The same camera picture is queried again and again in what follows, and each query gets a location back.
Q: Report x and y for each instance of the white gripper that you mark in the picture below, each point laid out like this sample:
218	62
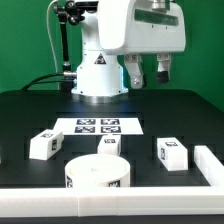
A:
133	26

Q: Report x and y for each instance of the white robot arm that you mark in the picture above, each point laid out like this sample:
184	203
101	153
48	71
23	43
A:
100	75

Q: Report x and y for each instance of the white marker sheet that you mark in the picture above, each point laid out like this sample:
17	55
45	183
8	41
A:
98	126

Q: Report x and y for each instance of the white right fence bar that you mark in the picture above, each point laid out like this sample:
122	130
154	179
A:
208	164

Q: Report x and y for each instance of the white fence bar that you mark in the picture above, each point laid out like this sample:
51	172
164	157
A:
208	164
67	202

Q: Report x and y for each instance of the white front fence bar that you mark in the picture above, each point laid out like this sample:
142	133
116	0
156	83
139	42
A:
67	202

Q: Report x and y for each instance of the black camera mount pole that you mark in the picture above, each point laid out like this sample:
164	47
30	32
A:
73	14

